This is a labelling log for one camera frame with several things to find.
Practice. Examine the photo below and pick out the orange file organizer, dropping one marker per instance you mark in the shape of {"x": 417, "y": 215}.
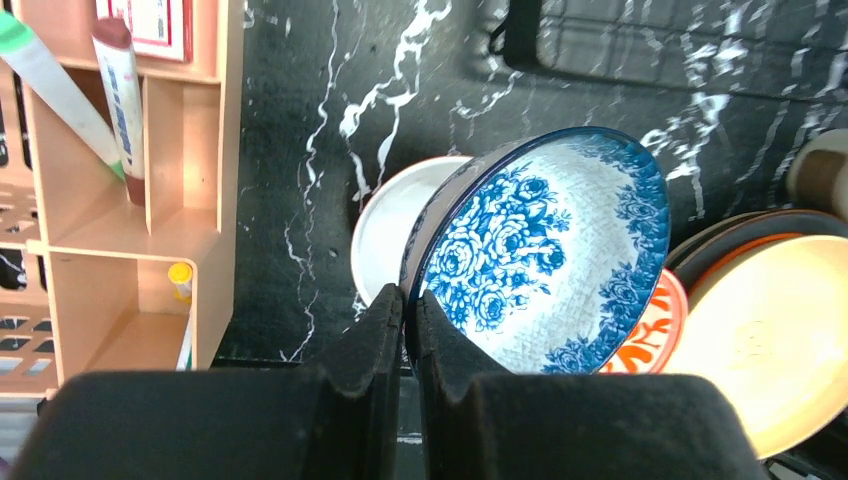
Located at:
{"x": 28, "y": 365}

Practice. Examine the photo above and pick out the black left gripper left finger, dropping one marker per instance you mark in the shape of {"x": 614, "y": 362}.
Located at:
{"x": 333, "y": 417}

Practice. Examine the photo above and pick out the yellow plate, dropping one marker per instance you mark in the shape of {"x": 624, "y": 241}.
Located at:
{"x": 767, "y": 322}

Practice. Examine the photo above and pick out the red capped marker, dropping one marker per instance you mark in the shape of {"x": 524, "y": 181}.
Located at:
{"x": 113, "y": 46}

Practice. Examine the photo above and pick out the blue floral bowl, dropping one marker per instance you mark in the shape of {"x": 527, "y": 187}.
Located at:
{"x": 545, "y": 252}

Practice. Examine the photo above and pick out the black wire dish rack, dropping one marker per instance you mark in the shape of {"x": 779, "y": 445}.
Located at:
{"x": 777, "y": 50}

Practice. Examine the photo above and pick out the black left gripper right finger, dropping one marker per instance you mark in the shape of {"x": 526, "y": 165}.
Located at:
{"x": 481, "y": 421}

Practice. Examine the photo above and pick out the white bowl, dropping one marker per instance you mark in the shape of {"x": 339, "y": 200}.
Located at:
{"x": 384, "y": 224}

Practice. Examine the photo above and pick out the stainless steel cup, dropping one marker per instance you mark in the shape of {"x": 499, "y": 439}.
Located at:
{"x": 817, "y": 177}

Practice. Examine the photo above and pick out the orange patterned bowl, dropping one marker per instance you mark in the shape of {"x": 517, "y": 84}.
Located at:
{"x": 649, "y": 346}

